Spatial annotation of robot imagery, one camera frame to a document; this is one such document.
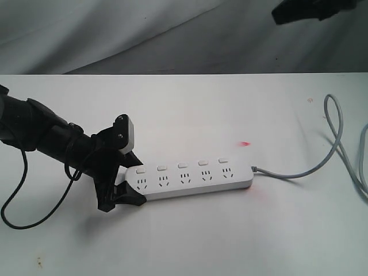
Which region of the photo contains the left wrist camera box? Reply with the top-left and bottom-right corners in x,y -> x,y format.
113,114 -> 134,155

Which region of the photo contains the grey backdrop cloth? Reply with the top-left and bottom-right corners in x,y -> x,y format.
1,1 -> 367,74

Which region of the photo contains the white five-outlet power strip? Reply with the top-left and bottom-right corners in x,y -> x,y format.
125,156 -> 254,201

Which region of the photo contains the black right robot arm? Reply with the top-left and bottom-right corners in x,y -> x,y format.
271,0 -> 361,25

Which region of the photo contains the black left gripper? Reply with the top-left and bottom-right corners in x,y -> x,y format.
86,127 -> 146,212

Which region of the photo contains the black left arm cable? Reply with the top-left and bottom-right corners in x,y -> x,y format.
0,123 -> 98,230

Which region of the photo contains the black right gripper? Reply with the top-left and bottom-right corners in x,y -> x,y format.
271,0 -> 319,25

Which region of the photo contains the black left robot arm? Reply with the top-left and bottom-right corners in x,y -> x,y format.
1,86 -> 147,212

